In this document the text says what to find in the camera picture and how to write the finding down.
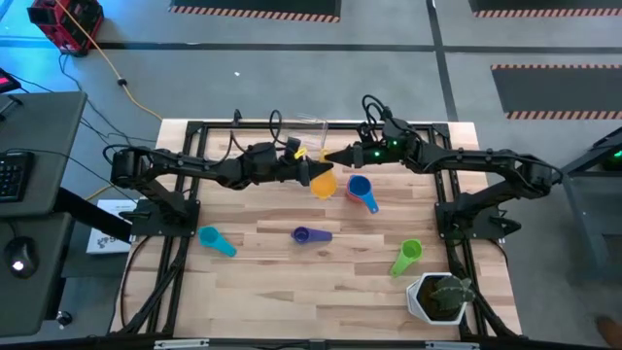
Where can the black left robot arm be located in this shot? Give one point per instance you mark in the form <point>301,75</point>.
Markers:
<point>170,163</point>

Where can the red machine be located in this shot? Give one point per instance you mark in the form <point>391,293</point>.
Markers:
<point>68,24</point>

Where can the blue measuring cup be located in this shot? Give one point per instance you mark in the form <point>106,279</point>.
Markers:
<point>360,187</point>

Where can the green cactus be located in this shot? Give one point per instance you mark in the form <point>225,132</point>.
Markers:
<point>452,294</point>

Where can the yellow measuring cup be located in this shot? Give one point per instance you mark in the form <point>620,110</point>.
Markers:
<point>323,187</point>

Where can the black device with green light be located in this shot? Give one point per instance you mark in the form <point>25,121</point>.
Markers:
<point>614,160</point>

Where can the clear plastic basket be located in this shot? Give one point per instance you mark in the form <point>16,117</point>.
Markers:
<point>311,129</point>

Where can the black striped-edge floor mat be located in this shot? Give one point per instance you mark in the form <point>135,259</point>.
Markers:
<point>252,5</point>
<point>559,92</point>
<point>534,4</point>

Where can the green measuring cup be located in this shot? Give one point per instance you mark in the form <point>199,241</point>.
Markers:
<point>411,249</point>

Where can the black computer mouse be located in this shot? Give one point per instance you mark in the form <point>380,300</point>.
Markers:
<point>22,253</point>

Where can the black round knob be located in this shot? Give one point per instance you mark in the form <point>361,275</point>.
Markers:
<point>64,318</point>

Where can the silver metal bracket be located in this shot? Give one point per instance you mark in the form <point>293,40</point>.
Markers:
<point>452,345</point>
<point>180,344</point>

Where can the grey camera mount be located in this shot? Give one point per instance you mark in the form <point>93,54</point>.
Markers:
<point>318,345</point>

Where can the white cardboard box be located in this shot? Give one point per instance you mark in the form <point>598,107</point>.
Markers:
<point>104,243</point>

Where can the white geometric planter pot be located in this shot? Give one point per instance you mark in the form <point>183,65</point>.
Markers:
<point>413,301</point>

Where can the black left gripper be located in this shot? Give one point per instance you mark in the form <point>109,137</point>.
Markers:
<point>291,167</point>

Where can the black aluminium table frame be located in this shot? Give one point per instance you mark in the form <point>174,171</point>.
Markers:
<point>340,126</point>

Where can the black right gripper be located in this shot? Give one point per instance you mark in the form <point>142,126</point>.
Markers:
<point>381,146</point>

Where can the purple measuring cup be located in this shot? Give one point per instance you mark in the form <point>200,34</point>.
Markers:
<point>301,235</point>

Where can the black keyboard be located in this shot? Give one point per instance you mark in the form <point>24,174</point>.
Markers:
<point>14,175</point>

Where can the grey desk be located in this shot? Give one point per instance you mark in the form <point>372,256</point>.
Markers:
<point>44,126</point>

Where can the teal measuring cup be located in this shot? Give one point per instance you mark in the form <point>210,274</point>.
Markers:
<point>210,236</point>

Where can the yellow label tag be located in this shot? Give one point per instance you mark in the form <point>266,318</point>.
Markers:
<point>300,153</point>

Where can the black frame clamp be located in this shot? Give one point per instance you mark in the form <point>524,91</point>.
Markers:
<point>237,116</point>

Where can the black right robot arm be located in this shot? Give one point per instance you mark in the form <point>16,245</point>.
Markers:
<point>486,160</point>

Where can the black device with pink light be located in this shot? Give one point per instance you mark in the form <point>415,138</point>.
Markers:
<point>7,81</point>

